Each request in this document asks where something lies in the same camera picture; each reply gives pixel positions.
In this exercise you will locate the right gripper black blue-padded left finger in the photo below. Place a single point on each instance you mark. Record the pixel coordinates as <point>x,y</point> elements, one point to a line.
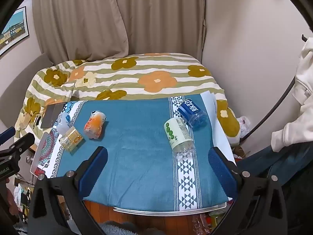
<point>46,216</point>

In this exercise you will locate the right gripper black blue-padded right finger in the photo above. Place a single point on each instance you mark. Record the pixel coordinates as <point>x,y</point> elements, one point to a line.
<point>258,203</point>

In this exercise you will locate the orange label clear cup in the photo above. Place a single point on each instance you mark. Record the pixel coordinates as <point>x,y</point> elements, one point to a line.
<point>93,127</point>

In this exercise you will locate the green label clear cup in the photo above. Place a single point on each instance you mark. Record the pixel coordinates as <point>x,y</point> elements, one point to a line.
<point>179,138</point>

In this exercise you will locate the light blue label cup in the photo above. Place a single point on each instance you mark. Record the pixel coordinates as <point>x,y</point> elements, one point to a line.
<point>63,123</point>

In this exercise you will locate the yellow label clear cup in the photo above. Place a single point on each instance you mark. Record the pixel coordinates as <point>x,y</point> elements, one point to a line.
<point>71,139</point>

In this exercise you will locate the blue label clear cup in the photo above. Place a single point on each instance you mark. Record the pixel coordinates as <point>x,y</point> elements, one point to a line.
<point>192,114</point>

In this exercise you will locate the grey bed headboard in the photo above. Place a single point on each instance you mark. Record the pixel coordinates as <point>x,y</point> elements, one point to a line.
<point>13,97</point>

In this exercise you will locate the grey tablet device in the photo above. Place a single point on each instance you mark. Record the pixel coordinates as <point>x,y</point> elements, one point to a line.
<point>51,115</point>

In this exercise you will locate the white hoodie garment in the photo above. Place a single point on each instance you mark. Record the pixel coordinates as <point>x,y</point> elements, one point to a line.
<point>300,130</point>

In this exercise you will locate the blue patterned table cloth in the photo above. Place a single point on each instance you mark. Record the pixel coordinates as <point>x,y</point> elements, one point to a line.
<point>142,173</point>

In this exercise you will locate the floral striped bed duvet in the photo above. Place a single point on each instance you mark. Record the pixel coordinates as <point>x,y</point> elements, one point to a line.
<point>136,77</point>

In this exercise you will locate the beige curtain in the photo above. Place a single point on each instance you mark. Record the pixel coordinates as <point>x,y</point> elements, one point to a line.
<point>96,29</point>

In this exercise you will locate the framed wall picture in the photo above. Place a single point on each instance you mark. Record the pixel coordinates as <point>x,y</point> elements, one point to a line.
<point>15,30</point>

